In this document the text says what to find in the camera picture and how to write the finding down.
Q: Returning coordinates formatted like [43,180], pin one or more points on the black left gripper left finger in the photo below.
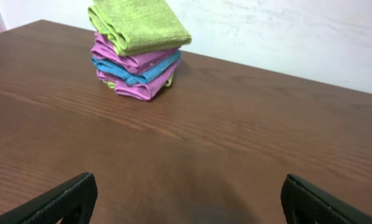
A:
[70,202]

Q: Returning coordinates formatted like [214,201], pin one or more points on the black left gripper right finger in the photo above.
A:
[305,203]

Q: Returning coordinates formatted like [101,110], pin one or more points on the green microfiber cloth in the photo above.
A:
[138,26]

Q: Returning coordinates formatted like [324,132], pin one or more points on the green folded cloth in stack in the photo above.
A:
[111,84]

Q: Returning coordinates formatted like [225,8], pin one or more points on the purple folded cloth bottom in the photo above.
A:
[140,91]

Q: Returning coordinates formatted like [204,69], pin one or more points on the purple folded cloth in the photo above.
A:
[136,64]
[140,91]

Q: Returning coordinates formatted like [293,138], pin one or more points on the purple folded cloth top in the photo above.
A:
[136,64]

